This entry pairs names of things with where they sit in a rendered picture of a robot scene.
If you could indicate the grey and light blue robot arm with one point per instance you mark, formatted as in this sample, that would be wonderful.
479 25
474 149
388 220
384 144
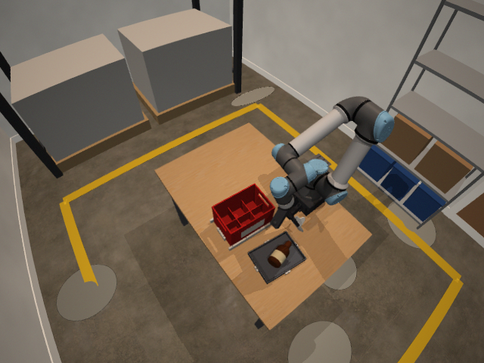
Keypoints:
373 125

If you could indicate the red plastic bottle crate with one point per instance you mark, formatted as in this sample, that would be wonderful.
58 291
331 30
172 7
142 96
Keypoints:
245 211

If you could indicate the brown glass bottle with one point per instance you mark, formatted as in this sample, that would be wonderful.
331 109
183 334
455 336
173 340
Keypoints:
279 255

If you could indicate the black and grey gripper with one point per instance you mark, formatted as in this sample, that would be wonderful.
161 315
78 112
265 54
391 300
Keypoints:
296 208

